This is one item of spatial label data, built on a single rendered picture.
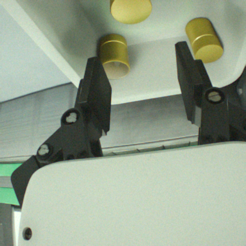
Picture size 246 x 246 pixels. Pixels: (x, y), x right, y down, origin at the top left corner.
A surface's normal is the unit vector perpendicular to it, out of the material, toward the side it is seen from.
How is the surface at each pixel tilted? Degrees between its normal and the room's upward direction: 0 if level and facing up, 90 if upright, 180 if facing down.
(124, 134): 90
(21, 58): 0
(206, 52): 0
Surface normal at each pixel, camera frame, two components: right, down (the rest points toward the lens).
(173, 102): -0.26, -0.34
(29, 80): 0.06, 0.93
